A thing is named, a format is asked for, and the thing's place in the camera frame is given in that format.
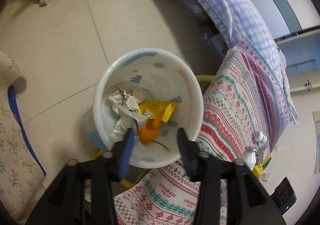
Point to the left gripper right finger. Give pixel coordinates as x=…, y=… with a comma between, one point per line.
x=247, y=200

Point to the left gripper blue left finger pad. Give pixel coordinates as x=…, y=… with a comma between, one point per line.
x=81, y=193

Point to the light blue milk carton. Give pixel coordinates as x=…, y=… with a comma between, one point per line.
x=261, y=154

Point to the white paper wrapper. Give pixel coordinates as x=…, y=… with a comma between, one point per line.
x=127, y=119

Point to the orange peel scrap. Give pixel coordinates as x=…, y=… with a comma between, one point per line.
x=150, y=132

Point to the yellow snack wrapper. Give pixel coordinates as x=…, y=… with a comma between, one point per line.
x=158, y=109

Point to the pale green paper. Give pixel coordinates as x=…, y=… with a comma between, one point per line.
x=130, y=101

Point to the white trash bin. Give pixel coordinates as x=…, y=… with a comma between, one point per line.
x=153, y=92

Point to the green yellow scrub sponge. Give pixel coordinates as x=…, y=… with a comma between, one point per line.
x=266, y=161

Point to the white yogurt bottle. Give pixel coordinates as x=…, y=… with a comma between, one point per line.
x=249, y=156

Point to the floral beige cushion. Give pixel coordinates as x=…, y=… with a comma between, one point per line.
x=21, y=175

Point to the small white plastic bottle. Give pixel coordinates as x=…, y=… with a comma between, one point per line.
x=260, y=137

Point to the patterned striped tablecloth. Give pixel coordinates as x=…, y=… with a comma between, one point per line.
x=250, y=93

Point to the blue checked quilt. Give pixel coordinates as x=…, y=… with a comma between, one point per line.
x=240, y=19

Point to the wall map poster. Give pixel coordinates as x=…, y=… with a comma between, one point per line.
x=316, y=119

